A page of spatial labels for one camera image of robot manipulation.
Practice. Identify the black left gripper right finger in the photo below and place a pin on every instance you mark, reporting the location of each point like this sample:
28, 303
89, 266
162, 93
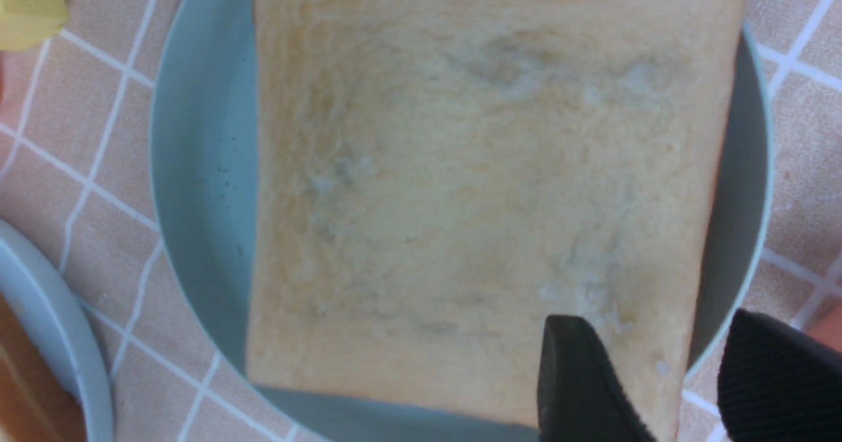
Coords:
777, 384

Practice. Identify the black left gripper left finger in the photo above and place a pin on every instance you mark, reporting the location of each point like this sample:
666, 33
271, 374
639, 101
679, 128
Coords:
578, 395

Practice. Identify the orange-red cube block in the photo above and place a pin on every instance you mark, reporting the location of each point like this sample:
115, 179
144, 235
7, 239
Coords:
827, 330

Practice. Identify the teal centre plate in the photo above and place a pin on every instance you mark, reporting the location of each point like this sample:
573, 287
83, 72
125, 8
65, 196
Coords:
58, 327

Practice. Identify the yellow cube block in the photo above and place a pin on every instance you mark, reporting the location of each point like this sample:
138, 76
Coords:
26, 23

